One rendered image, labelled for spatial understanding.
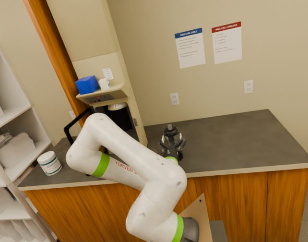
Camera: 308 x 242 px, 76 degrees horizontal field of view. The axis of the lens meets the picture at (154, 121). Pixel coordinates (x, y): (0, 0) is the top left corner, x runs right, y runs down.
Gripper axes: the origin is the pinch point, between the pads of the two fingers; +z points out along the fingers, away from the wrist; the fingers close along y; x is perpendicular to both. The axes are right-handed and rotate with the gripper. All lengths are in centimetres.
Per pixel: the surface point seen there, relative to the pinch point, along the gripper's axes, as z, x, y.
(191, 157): -0.9, 17.7, -10.7
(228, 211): -13, 60, -31
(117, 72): 14, -46, 28
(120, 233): -13, 83, 60
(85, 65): 14, -55, 49
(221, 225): -52, 18, -22
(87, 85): 3, -45, 47
